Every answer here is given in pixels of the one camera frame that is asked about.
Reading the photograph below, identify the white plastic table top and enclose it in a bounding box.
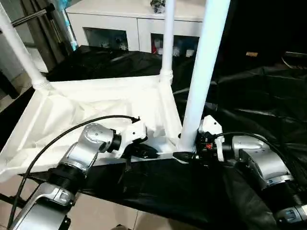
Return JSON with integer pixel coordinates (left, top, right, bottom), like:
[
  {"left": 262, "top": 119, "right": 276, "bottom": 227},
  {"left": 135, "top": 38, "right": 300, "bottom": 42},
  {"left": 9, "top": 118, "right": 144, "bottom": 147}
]
[{"left": 0, "top": 72, "right": 194, "bottom": 183}]

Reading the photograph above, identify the white plastic table leg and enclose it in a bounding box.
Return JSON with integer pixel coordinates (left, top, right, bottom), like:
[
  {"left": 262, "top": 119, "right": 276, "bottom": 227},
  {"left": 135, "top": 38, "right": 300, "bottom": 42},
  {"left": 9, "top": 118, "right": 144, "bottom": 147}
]
[
  {"left": 159, "top": 0, "right": 177, "bottom": 85},
  {"left": 0, "top": 4, "right": 53, "bottom": 92},
  {"left": 178, "top": 0, "right": 233, "bottom": 153}
]

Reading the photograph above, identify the black plastic mat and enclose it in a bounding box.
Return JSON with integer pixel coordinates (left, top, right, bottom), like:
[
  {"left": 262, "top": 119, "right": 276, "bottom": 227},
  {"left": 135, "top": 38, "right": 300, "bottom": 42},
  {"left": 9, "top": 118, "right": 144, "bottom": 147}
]
[{"left": 0, "top": 44, "right": 307, "bottom": 230}]

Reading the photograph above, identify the grey flat bar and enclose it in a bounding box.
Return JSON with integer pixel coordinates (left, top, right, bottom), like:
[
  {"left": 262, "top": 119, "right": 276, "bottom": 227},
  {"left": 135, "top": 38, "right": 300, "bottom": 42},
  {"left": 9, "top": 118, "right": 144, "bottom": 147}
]
[{"left": 283, "top": 51, "right": 307, "bottom": 58}]

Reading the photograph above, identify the white sideboard cabinet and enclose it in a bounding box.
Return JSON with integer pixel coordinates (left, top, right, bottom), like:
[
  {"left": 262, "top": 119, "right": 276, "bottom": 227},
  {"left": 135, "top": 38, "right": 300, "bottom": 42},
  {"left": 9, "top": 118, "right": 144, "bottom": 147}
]
[{"left": 65, "top": 0, "right": 210, "bottom": 58}]

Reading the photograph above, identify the clear bag of dark items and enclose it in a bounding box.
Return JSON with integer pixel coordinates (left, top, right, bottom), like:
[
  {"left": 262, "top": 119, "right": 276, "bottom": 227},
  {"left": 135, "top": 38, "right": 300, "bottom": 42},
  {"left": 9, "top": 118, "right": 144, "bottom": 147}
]
[{"left": 149, "top": 0, "right": 168, "bottom": 13}]

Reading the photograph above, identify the grey brown curtain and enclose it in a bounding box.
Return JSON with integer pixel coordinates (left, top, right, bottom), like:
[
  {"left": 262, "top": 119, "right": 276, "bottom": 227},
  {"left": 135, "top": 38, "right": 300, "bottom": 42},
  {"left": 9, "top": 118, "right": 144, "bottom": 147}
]
[{"left": 18, "top": 0, "right": 73, "bottom": 70}]

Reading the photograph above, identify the grey metal pole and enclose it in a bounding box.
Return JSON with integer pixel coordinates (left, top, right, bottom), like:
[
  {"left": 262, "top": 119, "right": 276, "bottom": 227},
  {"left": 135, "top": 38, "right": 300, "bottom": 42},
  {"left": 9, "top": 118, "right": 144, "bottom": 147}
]
[{"left": 10, "top": 3, "right": 56, "bottom": 27}]

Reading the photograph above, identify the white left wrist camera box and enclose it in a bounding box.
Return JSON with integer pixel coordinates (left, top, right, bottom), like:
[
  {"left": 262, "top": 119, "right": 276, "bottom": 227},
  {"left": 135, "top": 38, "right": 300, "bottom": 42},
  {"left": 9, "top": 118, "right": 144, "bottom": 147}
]
[{"left": 117, "top": 115, "right": 148, "bottom": 161}]

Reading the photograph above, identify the black left camera cable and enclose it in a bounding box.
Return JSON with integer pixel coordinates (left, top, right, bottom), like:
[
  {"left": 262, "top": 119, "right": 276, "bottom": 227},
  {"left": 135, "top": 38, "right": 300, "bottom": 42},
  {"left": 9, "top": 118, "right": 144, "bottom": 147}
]
[{"left": 5, "top": 115, "right": 142, "bottom": 230}]

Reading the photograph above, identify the black metal stand frame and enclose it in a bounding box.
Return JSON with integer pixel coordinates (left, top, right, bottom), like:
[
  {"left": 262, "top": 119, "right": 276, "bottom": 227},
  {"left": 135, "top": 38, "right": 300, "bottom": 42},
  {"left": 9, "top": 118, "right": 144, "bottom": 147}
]
[{"left": 0, "top": 191, "right": 27, "bottom": 207}]

